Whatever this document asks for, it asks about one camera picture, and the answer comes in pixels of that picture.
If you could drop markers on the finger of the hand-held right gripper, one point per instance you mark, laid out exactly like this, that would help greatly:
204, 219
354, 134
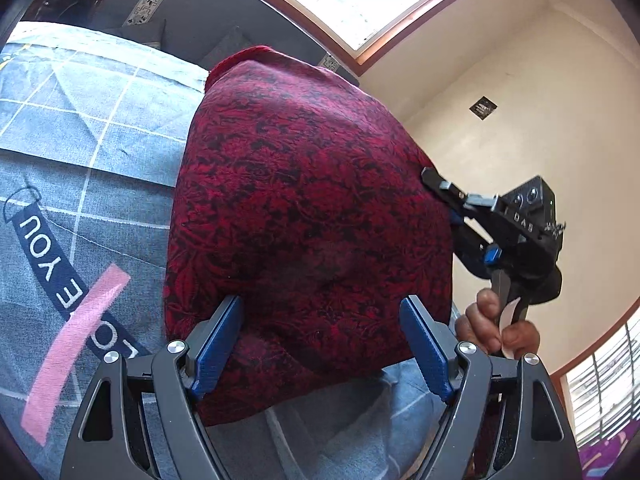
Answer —
472, 245
452, 191

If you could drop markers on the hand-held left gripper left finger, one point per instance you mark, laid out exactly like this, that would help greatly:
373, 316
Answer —
220, 340

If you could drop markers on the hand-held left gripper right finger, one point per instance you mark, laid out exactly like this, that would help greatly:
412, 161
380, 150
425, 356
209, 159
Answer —
425, 345

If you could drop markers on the red patterned garment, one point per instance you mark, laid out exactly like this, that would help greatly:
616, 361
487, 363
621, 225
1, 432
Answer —
310, 200

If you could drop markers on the person's right hand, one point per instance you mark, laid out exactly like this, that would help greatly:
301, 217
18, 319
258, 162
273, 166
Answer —
480, 330

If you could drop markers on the barred side window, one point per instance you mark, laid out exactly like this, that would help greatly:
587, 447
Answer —
605, 385

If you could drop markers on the purple cloth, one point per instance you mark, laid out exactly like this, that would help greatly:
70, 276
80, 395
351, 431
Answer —
600, 462

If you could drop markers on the blue checked bed sheet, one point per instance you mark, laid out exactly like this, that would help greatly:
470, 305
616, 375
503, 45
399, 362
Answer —
75, 160

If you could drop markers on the grey window seat patterned trim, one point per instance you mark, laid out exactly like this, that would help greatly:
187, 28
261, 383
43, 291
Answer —
200, 20

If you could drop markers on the black wall sticker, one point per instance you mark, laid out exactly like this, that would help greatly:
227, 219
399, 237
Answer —
483, 108

